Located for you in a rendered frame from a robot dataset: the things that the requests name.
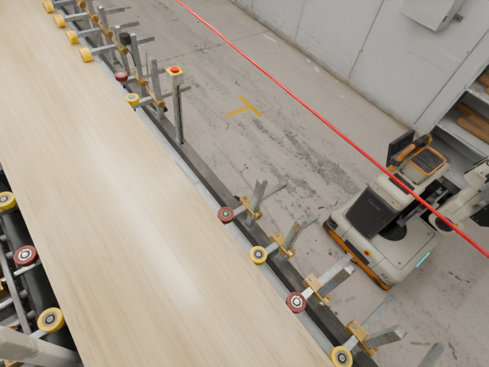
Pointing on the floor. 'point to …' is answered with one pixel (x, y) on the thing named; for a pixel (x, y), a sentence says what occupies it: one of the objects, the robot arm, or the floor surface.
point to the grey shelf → (466, 141)
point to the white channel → (35, 351)
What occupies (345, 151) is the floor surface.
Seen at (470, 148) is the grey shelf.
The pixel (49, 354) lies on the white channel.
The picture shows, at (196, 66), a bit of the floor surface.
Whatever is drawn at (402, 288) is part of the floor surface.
